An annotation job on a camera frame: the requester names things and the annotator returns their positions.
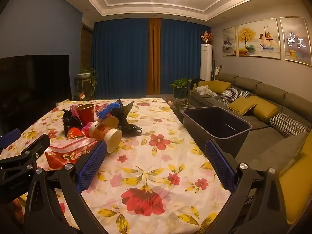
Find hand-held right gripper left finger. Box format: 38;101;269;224
24;141;108;234

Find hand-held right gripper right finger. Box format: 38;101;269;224
205;139;292;234

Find small black plastic bag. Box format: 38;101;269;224
62;109;84;137

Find white clothes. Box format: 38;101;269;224
195;85;218;97

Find large yellow cushion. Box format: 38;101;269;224
278;132;312;226

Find white standing air conditioner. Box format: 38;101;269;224
199;44;213;81

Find grey pillow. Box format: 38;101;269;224
235;130;309;178

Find large black plastic bag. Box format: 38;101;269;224
111;99;143;136

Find white and brown paper cup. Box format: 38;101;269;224
88;123;123;153

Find small landscape painting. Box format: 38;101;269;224
222;26;237;57

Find red and gold flower ornament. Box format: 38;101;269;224
200;30;213;45

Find blue crinkled wrapper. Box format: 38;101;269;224
97;102;120;120

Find purple sky painting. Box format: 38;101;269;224
279;17;312;67

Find black and white patterned pillow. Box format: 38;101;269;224
269;112;310;138
221;87;251;103

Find orange curtain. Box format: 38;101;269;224
147;18;162;95

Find crushed red paper cup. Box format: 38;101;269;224
66;127;87;140

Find sailboat and tree painting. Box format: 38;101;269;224
237;18;281;59

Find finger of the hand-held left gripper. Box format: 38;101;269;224
0;128;22;152
0;134;51;176

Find grey sectional sofa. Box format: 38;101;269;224
189;73;312;225

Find black garment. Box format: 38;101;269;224
188;78;206;89

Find green potted plant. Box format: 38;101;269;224
170;78;190;105

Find black television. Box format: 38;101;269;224
0;55;72;129

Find grey plastic bin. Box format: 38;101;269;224
182;106;253;159

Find brown wooden door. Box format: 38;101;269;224
80;23;94;94

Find red and white snack packet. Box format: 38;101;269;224
45;136;103;170

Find square yellow cushion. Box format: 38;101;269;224
227;96;257;116

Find floral printed cloth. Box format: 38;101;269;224
0;97;232;234

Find trailing potted plant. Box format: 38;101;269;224
75;67;98;100

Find long yellow cushion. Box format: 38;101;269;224
197;80;231;94

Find small glass side table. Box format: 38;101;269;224
175;97;193;110

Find thick yellow cushion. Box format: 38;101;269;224
246;95;278;125

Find blue curtain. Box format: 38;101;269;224
93;18;150;100
160;18;212;94

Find gold plant stand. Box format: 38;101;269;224
77;78;89;100

